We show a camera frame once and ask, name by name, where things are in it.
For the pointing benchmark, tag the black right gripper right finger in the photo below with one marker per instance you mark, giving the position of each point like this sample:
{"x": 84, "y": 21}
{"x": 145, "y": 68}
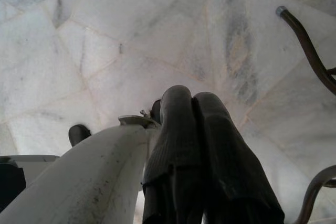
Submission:
{"x": 231, "y": 171}

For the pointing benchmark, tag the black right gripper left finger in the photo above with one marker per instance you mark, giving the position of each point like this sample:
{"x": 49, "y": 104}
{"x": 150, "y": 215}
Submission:
{"x": 173, "y": 134}

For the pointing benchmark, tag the black robot right foot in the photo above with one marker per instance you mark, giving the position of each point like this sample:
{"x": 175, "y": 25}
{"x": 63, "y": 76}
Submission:
{"x": 156, "y": 111}

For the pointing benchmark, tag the black robot foot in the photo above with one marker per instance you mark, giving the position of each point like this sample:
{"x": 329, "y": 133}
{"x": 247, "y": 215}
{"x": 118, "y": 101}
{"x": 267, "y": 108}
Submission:
{"x": 156, "y": 111}
{"x": 78, "y": 134}

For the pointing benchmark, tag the black robot left foot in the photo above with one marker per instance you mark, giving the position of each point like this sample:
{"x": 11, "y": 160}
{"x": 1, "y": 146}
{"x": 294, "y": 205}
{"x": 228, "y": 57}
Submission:
{"x": 78, "y": 134}

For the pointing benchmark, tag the marble top folding table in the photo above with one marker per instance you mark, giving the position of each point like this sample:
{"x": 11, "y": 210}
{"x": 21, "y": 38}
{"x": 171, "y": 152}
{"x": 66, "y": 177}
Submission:
{"x": 313, "y": 56}

